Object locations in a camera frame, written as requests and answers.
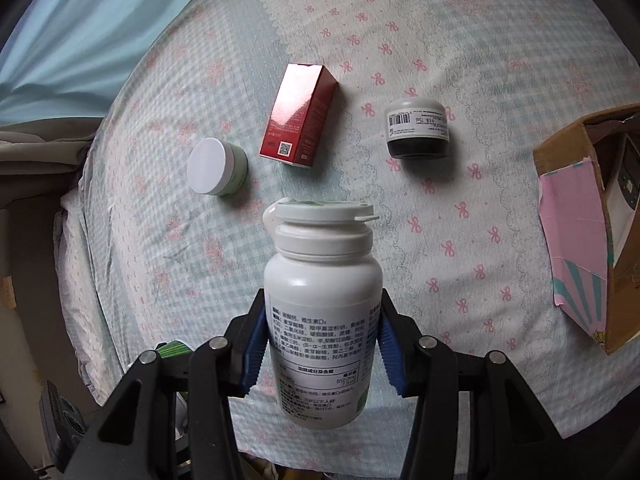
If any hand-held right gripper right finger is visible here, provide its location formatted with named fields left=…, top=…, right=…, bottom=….
left=376, top=288, right=565, bottom=480

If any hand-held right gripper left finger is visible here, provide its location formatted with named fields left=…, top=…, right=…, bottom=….
left=69, top=287, right=271, bottom=480

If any white supplement bottle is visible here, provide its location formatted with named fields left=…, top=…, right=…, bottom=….
left=262, top=198, right=384, bottom=430

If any pink cardboard box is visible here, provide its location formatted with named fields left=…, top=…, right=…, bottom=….
left=533, top=108, right=640, bottom=357

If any green packet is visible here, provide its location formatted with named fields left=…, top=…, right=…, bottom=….
left=156, top=341, right=193, bottom=359

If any white-lidded green cream jar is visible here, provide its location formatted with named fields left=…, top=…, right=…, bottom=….
left=187, top=138, right=249, bottom=197

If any black ribbed object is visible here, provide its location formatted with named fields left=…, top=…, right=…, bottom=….
left=40, top=380, right=96, bottom=453

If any black jar with white label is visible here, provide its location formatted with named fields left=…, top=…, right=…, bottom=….
left=385, top=97, right=450, bottom=159

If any red carton box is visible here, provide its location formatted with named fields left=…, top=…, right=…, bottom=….
left=258, top=63, right=341, bottom=168

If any white device in box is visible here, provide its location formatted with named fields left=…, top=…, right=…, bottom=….
left=601, top=132, right=640, bottom=266

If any checked floral bed sheet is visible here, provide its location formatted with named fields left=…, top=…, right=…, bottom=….
left=52, top=0, right=640, bottom=461

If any grey cloth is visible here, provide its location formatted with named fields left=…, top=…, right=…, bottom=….
left=0, top=119, right=103, bottom=211

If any light blue curtain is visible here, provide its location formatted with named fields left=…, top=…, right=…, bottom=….
left=0, top=0, right=251, bottom=126

